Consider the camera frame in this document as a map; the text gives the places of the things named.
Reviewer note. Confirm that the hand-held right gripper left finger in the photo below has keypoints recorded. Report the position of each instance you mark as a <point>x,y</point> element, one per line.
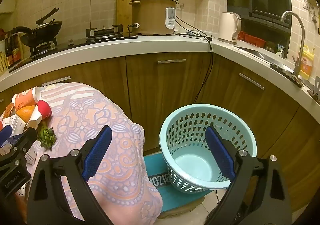
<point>97,151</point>

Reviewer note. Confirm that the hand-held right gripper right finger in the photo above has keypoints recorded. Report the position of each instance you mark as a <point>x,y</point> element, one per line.
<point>220,152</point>

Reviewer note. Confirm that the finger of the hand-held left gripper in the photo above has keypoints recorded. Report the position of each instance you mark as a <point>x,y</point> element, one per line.
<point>23,141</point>
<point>5,136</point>

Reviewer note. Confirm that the green leafy vegetable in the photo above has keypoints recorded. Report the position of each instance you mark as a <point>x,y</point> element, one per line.
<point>46,136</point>

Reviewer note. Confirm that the light blue perforated basket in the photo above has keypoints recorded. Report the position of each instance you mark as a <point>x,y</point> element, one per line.
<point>190,165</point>

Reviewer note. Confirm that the white bottle with red cap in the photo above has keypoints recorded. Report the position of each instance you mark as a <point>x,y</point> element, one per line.
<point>44,109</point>

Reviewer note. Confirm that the orange fruit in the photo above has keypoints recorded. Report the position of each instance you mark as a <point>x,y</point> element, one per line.
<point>26,114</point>

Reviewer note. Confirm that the bread slice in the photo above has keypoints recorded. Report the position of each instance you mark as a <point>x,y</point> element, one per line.
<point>10,109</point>

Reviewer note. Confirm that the pink floral patterned cloth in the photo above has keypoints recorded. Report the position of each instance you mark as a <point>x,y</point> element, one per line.
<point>100,109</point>

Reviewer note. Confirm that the orange paper cup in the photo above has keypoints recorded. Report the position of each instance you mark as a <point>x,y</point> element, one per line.
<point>23,97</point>

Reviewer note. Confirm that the teal stool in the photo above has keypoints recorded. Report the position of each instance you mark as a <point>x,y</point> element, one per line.
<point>155,165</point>

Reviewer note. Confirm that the yellow plastic basket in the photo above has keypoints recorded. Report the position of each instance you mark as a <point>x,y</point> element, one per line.
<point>2,62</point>

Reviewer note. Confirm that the dark sauce bottle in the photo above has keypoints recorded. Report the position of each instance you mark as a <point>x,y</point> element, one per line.
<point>8,52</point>
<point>16,49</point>

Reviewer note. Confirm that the black burner grate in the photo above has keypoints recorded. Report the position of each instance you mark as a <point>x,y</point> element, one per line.
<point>103,32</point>
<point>41,48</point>

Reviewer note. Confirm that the steel sink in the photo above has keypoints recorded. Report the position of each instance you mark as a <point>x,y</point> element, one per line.
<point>252,52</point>

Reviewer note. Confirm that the black gas stove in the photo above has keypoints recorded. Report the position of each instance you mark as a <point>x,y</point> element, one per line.
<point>75,42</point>

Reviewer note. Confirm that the black wok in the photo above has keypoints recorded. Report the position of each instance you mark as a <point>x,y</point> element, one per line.
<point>50,30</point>

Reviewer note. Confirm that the grey metal object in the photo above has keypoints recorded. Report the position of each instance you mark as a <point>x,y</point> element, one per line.
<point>316,91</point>

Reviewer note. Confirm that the white kitchen countertop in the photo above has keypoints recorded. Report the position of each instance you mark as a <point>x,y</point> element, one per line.
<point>175,44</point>

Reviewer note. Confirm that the red container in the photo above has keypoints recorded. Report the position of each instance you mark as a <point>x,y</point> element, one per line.
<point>251,39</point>

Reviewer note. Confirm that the white power strip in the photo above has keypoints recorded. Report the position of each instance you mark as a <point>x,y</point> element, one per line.
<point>195,33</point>

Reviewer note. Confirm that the yellow detergent bottle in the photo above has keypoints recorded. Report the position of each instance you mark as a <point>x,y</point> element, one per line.
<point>307,63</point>

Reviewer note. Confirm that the white electric kettle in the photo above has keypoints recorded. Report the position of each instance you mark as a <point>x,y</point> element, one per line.
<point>228,27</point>

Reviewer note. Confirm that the metal faucet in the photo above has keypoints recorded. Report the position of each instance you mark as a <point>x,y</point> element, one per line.
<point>301,39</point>

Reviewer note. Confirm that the white timer socket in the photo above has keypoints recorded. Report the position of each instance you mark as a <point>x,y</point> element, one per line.
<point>170,18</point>

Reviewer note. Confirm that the large metal pot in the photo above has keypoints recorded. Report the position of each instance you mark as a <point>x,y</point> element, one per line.
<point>150,17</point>

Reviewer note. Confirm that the wall socket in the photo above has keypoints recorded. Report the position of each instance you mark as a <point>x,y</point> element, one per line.
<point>181,5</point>

